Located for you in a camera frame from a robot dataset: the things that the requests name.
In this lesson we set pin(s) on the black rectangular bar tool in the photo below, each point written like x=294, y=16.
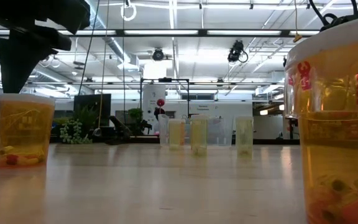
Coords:
x=118, y=124

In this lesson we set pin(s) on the black overhead light bar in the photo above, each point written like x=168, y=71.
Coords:
x=202, y=32

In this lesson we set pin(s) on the black hanging camera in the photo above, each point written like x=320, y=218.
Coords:
x=236, y=49

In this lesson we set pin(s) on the white cabinet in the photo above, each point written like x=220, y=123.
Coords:
x=151, y=93

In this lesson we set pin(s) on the leafy potted plant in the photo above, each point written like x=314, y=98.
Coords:
x=135, y=113

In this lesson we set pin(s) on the clear plastic bin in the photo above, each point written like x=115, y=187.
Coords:
x=219, y=130

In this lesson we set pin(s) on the large orange pill bottle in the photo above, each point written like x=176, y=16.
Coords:
x=337, y=130
x=25, y=130

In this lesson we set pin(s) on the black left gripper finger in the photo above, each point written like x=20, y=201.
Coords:
x=20, y=62

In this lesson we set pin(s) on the small pale green pill bottle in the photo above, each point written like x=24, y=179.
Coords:
x=244, y=137

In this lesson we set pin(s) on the small pale yellow pill bottle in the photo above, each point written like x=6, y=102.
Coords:
x=174, y=133
x=199, y=137

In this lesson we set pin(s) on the round black ceiling fixture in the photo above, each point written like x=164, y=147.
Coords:
x=158, y=54

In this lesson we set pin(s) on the black monitor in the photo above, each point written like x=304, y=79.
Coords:
x=98, y=102

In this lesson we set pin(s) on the black table frame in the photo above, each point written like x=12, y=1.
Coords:
x=269, y=141

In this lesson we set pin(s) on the green artificial plant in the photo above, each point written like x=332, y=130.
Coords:
x=73, y=132

